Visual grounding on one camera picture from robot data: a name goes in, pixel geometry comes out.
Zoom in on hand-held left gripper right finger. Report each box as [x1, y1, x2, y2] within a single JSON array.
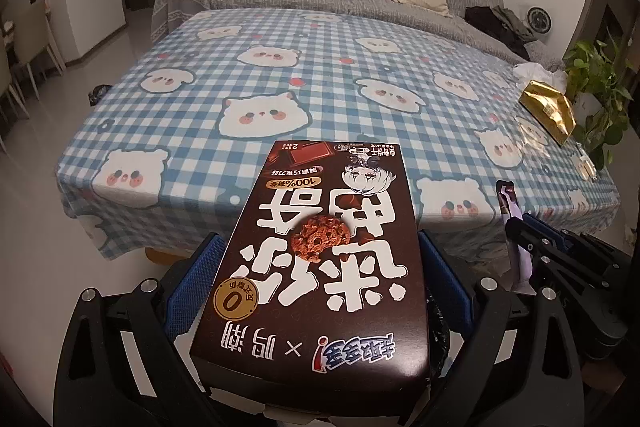
[[417, 229, 586, 427]]

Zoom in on purple packet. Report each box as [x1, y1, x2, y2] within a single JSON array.
[[495, 181, 532, 284]]

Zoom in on brown cookie box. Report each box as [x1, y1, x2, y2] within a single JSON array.
[[189, 139, 432, 408]]

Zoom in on blue checkered bear tablecloth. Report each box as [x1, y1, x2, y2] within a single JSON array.
[[55, 8, 621, 260]]

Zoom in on dark wall shelf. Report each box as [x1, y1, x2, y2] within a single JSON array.
[[595, 2, 640, 72]]

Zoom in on crumpled white plastic bag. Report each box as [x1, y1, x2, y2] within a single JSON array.
[[513, 63, 568, 90]]

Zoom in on gold foil packet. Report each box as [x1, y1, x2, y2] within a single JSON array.
[[518, 80, 577, 146]]

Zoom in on dining chairs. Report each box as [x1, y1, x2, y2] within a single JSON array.
[[0, 2, 66, 128]]

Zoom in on green potted plant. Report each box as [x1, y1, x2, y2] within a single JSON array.
[[562, 29, 633, 170]]

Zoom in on dark clothes pile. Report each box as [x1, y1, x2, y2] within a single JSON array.
[[465, 5, 538, 58]]

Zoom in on small round fan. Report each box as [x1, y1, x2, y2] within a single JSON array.
[[527, 7, 552, 32]]

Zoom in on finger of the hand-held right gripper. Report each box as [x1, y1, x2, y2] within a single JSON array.
[[506, 218, 597, 294], [521, 213, 617, 269]]

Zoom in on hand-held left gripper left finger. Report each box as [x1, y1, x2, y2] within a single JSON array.
[[52, 232, 228, 427]]

